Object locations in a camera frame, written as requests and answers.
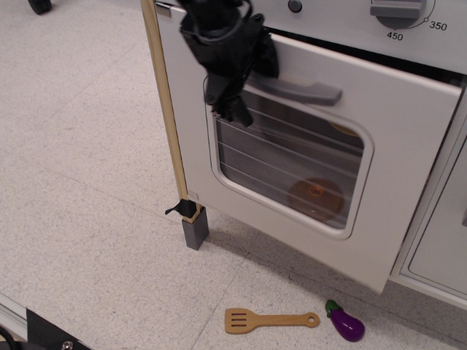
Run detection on black caster wheel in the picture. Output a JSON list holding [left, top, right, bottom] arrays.
[[28, 0, 52, 15]]

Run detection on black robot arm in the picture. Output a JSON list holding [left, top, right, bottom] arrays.
[[179, 1, 279, 127]]

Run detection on yellow toy plate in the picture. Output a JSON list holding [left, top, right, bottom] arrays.
[[329, 122, 360, 138]]

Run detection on purple toy eggplant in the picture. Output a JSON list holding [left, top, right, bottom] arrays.
[[325, 300, 366, 343]]

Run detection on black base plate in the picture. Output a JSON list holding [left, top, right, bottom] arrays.
[[26, 308, 91, 350]]

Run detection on white cupboard door right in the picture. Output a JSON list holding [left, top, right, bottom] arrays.
[[401, 125, 466, 300]]

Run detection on small grey round button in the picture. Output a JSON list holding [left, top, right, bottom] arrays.
[[287, 0, 303, 13]]

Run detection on grey temperature knob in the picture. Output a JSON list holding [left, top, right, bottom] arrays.
[[370, 0, 427, 29]]

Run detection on black cable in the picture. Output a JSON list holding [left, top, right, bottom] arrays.
[[0, 324, 19, 350]]

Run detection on white toy kitchen cabinet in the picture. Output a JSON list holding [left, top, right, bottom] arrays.
[[142, 1, 466, 308]]

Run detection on wooden toy spatula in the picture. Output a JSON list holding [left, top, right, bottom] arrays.
[[225, 308, 320, 335]]

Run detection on orange toy pot lid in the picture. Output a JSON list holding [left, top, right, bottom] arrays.
[[287, 178, 345, 222]]

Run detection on grey cabinet foot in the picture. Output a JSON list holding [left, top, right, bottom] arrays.
[[182, 208, 209, 251]]

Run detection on black tape piece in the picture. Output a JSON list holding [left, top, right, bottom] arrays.
[[165, 199, 197, 218]]

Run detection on white toy oven door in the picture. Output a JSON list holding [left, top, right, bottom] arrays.
[[147, 1, 466, 292]]

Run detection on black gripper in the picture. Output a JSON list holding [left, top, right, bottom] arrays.
[[180, 14, 279, 127]]

